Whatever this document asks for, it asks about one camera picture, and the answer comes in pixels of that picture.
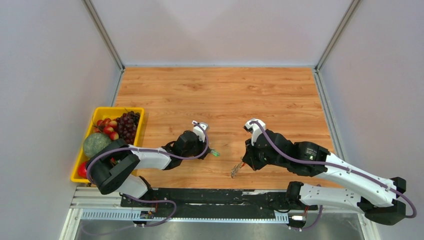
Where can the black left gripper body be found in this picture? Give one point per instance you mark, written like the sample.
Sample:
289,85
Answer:
198,148

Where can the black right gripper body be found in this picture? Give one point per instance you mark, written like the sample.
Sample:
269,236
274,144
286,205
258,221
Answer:
258,159

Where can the yellow plastic tray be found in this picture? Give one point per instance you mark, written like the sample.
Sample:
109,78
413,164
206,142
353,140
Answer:
102,113

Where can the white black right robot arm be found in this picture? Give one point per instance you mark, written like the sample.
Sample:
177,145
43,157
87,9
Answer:
375,197

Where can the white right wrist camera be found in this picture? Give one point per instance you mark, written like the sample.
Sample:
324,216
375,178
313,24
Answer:
254,126

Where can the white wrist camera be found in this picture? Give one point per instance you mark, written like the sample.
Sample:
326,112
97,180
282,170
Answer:
254,126
200,129

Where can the purple grape bunch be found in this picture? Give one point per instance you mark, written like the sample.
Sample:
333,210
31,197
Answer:
127,125

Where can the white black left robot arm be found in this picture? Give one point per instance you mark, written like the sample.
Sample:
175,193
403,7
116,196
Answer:
111,169

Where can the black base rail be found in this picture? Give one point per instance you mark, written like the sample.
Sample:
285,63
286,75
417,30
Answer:
200,203

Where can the green melon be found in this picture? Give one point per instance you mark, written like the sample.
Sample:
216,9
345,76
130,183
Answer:
94,143

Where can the small red peaches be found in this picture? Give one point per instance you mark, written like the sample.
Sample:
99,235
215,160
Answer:
107,127

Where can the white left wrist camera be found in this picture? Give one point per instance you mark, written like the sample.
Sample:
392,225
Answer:
200,129

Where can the red apple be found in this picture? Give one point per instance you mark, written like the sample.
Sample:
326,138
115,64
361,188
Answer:
82,171

